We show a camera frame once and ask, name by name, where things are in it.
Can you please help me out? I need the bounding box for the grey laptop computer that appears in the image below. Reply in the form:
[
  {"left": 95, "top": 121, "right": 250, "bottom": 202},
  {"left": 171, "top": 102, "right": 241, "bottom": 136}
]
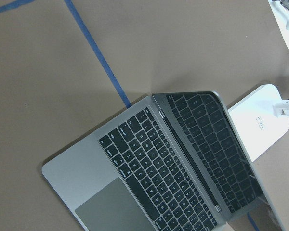
[{"left": 41, "top": 91, "right": 273, "bottom": 231}]

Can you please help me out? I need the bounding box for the white desk lamp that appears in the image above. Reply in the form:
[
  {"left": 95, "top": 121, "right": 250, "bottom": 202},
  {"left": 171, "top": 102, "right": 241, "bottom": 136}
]
[{"left": 228, "top": 84, "right": 289, "bottom": 162}]

